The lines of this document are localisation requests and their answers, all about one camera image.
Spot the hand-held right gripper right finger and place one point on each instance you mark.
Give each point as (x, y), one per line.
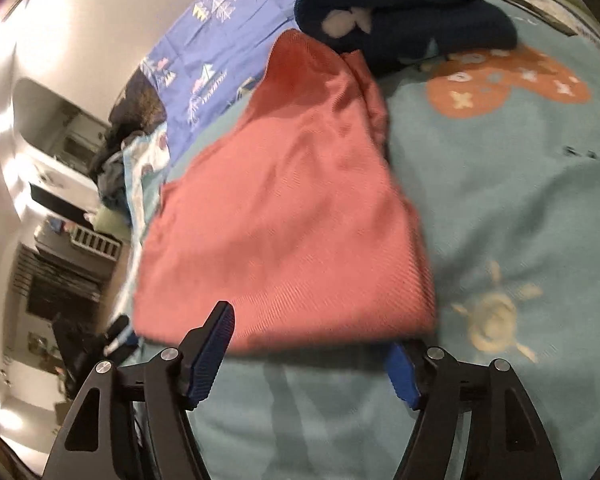
(402, 375)

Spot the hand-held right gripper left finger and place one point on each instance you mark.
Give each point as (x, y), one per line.
(210, 355)

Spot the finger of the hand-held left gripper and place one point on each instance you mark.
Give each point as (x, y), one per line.
(117, 332)

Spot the pink sweatshirt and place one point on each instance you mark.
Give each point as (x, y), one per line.
(290, 210)

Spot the pile of dark clothes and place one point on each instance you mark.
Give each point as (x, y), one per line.
(110, 160)

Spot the white shelf rack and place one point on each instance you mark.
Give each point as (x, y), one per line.
(95, 242)

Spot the green cushion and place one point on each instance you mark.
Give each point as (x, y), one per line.
(107, 217)

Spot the white printed quilt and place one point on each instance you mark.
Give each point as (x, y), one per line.
(147, 155)

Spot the teal printed bed sheet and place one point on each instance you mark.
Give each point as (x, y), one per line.
(505, 185)

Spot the dark brown printed blanket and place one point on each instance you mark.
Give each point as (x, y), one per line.
(140, 100)

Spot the blue tree print sheet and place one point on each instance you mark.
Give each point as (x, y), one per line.
(220, 35)

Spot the navy star fleece blanket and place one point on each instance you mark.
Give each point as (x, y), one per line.
(430, 25)

